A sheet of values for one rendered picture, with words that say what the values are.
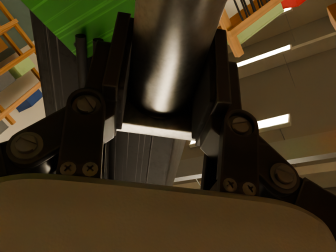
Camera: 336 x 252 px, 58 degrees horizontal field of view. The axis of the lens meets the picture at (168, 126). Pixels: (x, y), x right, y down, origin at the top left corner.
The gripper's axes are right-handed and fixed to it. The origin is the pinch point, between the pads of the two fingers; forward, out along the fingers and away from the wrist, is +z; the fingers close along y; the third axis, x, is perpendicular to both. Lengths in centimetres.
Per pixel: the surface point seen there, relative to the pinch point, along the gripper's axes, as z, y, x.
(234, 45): 209, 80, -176
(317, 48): 523, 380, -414
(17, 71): 372, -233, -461
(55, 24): 13.5, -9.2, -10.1
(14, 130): 291, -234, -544
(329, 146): 128, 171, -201
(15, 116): 319, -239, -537
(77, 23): 13.4, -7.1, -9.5
